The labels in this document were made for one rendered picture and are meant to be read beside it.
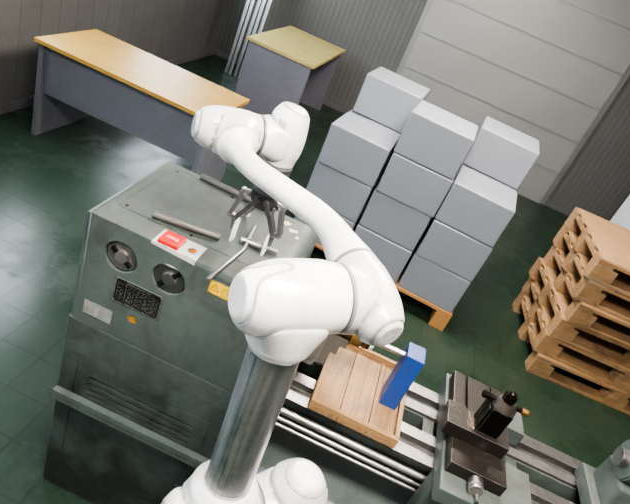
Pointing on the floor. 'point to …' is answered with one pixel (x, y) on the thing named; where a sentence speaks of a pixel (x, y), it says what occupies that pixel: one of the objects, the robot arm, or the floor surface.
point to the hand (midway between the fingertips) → (249, 240)
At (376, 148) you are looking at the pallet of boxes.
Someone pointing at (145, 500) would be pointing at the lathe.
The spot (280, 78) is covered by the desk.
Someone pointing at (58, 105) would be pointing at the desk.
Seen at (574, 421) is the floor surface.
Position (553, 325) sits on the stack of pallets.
